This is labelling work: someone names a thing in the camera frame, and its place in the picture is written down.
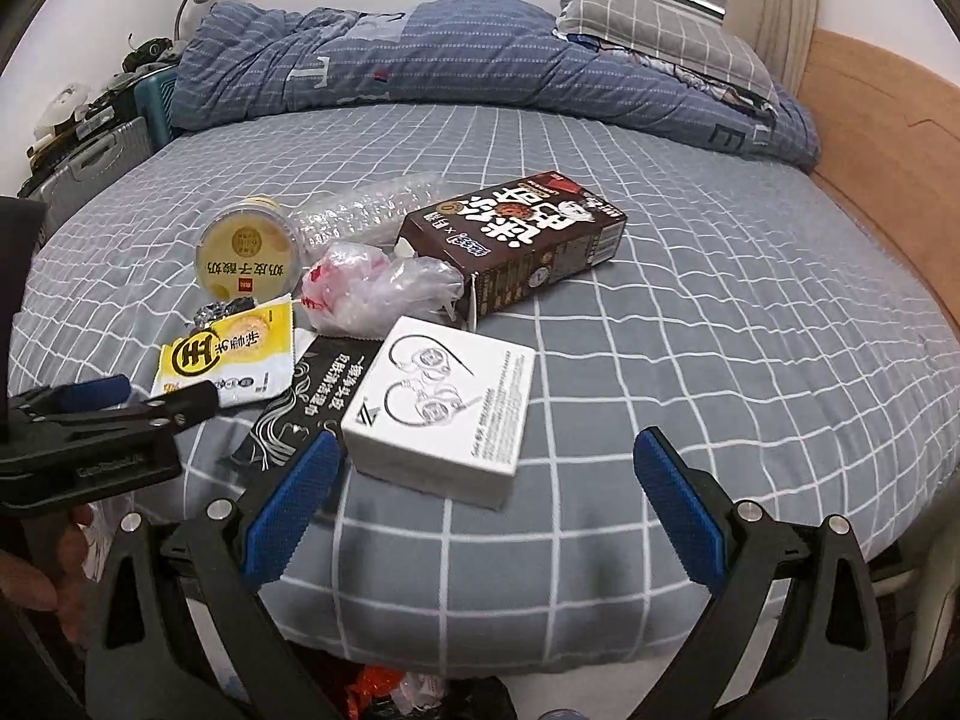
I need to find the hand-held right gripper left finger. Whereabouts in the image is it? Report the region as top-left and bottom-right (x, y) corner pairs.
(84, 429), (346, 720)

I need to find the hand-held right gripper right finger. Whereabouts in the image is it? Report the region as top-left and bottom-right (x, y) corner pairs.
(632, 426), (912, 720)

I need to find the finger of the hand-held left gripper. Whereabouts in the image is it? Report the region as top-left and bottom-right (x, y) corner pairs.
(11, 375), (132, 417)
(22, 381), (220, 440)

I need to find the yellow white snack packet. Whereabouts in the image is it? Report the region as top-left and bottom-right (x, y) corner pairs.
(150, 294), (293, 410)

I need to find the brown drink carton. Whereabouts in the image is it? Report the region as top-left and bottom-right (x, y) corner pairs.
(396, 171), (628, 331)

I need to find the person's left hand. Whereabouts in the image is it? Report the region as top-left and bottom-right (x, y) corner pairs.
(0, 502), (95, 646)

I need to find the black paper sleeve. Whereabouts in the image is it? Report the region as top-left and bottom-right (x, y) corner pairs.
(229, 330), (395, 481)

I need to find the small black silver wrapper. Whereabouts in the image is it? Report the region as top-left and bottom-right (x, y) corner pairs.
(196, 298), (260, 323)

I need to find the grey checked bed sheet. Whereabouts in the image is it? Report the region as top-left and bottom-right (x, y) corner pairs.
(11, 101), (960, 661)

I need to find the yellow lidded yogurt cup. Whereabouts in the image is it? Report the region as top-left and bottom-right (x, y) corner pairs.
(196, 196), (295, 301)

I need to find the white earphone box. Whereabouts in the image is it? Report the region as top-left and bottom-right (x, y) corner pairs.
(341, 316), (536, 509)

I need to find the orange wrapper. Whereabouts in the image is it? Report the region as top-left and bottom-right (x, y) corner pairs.
(346, 666), (407, 720)

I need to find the crumpled red print plastic bag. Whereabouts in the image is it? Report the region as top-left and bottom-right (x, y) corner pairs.
(302, 238), (464, 335)

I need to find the grey suitcase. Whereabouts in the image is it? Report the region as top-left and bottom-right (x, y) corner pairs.
(19, 116), (151, 218)

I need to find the clear plastic bottle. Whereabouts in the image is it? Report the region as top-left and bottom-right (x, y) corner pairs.
(289, 171), (443, 248)

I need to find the white plush toy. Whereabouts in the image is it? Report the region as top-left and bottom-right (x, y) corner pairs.
(30, 82), (91, 143)

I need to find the teal suitcase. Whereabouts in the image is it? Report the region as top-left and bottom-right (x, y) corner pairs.
(133, 64), (181, 143)

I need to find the blue striped quilt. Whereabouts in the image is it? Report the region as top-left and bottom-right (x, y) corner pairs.
(166, 0), (820, 170)

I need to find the beige curtain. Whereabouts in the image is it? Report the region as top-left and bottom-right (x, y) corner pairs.
(752, 9), (816, 82)

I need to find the grey checked pillow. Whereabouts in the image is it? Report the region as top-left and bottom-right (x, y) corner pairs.
(556, 0), (781, 102)

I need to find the wooden bed frame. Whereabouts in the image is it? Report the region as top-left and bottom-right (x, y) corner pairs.
(795, 28), (960, 331)

